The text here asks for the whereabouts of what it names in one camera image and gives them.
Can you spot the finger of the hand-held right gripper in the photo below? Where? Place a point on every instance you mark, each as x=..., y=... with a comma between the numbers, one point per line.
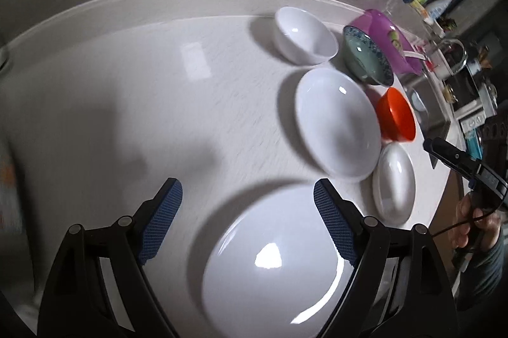
x=448, y=155

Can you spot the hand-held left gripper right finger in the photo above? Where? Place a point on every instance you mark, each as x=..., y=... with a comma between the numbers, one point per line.
x=333, y=223

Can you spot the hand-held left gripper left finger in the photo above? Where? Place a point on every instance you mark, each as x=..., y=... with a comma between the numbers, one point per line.
x=162, y=217

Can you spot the large white round plate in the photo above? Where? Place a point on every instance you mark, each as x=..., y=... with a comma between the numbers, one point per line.
x=270, y=274

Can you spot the white deep oval plate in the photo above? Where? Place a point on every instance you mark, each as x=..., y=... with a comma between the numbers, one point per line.
x=337, y=123

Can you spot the person's right forearm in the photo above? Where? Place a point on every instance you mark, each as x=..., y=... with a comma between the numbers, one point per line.
x=484, y=274

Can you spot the person's right hand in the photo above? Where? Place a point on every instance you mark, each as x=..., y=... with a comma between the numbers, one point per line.
x=464, y=227

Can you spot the clear drinking glass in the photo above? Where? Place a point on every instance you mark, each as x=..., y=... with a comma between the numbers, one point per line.
x=418, y=106

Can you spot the small white oval dish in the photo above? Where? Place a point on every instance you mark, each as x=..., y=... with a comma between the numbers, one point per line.
x=395, y=183

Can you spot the orange plastic bowl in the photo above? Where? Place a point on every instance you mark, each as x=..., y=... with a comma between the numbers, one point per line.
x=397, y=116

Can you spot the stainless steel pot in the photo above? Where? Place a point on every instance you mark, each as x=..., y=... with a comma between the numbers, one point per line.
x=450, y=58

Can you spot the blue-green patterned bowl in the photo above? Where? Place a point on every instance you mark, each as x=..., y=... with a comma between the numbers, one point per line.
x=365, y=58

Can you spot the purple plastic bowl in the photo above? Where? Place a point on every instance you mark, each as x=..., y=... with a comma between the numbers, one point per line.
x=383, y=28

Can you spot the white plastic bottle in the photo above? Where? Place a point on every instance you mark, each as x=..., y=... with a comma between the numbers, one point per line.
x=438, y=6

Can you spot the white deep bowl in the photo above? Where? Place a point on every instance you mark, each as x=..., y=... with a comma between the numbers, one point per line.
x=307, y=34

